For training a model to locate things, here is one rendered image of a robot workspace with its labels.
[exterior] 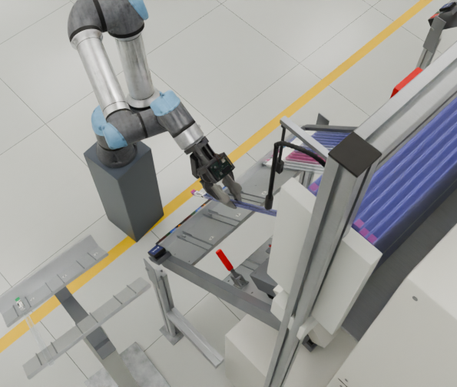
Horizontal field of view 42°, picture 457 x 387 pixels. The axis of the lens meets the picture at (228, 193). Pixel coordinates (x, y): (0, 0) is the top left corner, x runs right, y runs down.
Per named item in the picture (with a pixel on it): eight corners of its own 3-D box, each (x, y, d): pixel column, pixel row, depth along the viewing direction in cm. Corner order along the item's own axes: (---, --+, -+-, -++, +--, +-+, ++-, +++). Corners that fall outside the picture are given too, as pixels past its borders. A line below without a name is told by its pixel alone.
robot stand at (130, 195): (107, 219, 270) (82, 153, 222) (135, 193, 277) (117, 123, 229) (137, 243, 264) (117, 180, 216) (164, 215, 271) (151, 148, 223)
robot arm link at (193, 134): (170, 140, 161) (192, 124, 164) (180, 153, 162) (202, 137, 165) (178, 136, 155) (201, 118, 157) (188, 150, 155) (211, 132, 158)
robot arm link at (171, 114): (169, 89, 163) (173, 85, 154) (193, 122, 164) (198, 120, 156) (146, 106, 161) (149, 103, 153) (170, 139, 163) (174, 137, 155)
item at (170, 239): (167, 262, 187) (156, 245, 184) (309, 141, 210) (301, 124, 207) (169, 263, 186) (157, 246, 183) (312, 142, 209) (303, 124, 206)
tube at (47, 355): (17, 303, 176) (14, 300, 176) (21, 300, 176) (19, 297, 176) (50, 367, 131) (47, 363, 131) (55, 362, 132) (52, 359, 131)
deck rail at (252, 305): (163, 266, 187) (153, 252, 184) (167, 262, 187) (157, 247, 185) (303, 345, 126) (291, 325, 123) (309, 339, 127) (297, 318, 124)
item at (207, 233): (165, 257, 185) (160, 249, 184) (309, 136, 208) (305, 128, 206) (193, 272, 169) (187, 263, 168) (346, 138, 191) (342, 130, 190)
